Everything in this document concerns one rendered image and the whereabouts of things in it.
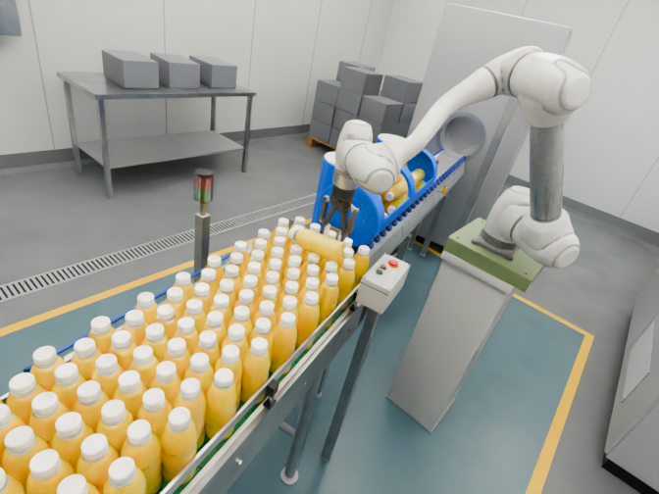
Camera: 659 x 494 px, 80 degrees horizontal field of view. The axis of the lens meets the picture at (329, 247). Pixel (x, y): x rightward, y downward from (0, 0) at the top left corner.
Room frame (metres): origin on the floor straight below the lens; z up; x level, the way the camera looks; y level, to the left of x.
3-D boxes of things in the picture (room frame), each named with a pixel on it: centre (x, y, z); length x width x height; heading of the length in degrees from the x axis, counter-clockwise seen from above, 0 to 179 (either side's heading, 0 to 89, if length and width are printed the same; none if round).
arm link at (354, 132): (1.21, -0.01, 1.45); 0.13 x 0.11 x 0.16; 23
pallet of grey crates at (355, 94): (5.78, -0.03, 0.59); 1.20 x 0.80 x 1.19; 56
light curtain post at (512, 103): (2.65, -0.90, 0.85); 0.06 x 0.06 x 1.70; 67
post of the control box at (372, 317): (1.10, -0.21, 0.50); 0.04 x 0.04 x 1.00; 67
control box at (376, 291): (1.10, -0.21, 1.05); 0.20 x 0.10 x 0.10; 157
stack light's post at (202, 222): (1.19, 0.46, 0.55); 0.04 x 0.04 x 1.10; 67
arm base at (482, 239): (1.59, -0.72, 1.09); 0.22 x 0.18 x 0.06; 152
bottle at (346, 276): (1.12, -0.08, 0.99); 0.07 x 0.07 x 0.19
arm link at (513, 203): (1.56, -0.72, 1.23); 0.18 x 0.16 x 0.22; 24
